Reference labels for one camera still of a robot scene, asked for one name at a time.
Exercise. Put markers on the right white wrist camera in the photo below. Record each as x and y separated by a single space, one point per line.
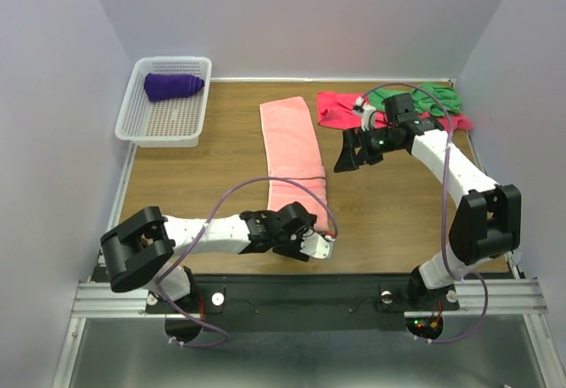
366 112

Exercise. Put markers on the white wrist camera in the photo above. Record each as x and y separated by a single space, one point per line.
366 112
318 246

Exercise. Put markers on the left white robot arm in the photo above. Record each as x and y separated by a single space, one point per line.
138 252

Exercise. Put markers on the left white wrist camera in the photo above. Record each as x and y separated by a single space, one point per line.
318 246

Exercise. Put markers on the aluminium frame rail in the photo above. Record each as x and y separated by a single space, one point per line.
502 297

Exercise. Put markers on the pink towel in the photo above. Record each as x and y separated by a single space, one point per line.
292 152

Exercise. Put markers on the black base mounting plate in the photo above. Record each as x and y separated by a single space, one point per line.
313 302

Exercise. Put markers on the rolled purple towel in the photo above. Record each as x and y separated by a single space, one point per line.
160 87

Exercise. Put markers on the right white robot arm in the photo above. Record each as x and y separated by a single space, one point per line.
487 220

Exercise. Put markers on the red towel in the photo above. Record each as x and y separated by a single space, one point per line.
334 111

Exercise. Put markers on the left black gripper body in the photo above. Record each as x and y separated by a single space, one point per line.
290 246

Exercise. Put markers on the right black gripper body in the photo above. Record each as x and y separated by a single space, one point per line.
374 143

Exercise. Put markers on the white perforated plastic basket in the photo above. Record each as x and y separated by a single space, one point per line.
173 123

